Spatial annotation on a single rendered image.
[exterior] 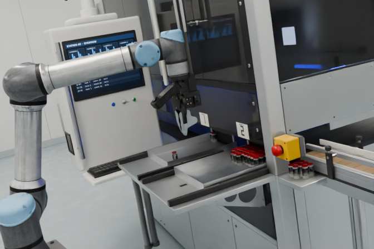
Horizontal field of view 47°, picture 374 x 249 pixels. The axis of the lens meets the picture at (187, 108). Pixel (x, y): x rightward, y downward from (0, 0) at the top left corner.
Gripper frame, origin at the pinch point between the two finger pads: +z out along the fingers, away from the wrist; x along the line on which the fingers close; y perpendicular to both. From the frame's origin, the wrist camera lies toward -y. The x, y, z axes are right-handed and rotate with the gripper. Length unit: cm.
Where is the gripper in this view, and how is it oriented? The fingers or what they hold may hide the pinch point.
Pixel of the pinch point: (182, 132)
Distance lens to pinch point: 151.5
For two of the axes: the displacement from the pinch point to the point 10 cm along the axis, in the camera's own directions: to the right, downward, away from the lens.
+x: -4.1, -1.1, 9.1
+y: 9.0, -2.3, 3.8
